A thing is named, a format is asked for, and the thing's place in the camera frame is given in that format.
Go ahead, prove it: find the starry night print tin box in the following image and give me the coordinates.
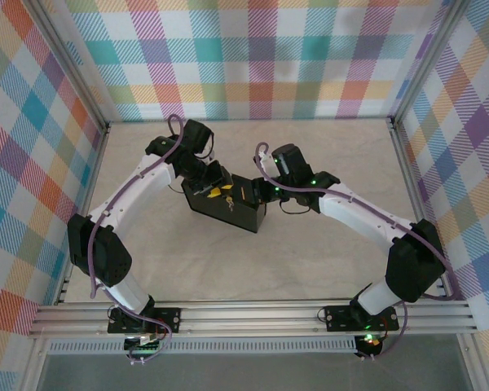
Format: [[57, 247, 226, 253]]
[[181, 173, 269, 234]]

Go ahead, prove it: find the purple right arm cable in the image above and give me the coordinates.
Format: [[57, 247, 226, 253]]
[[254, 141, 457, 362]]

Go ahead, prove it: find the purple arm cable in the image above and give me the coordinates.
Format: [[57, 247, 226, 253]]
[[87, 115, 187, 366], [254, 141, 457, 362]]

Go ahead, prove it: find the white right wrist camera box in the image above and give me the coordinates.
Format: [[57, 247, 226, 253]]
[[256, 147, 272, 173]]

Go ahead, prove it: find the aluminium table side rail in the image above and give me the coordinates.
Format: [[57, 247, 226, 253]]
[[53, 121, 111, 305], [389, 116, 457, 302]]

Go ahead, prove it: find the aluminium mounting rail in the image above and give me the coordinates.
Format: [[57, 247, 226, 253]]
[[27, 300, 478, 337]]

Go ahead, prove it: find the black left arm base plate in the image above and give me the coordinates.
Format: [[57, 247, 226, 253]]
[[108, 307, 182, 335]]

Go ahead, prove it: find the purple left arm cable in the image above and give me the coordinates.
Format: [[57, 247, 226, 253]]
[[87, 115, 187, 366]]

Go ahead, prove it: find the grey slotted cable duct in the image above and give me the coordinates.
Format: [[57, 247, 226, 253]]
[[47, 340, 359, 354]]

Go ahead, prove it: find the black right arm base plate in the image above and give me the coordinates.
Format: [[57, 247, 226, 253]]
[[324, 304, 399, 332]]

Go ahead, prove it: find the aluminium frame post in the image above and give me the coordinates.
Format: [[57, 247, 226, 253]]
[[390, 0, 469, 128], [32, 0, 110, 135]]

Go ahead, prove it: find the aluminium frame leg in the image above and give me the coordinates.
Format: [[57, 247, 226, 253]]
[[456, 333, 488, 391], [22, 336, 52, 391]]

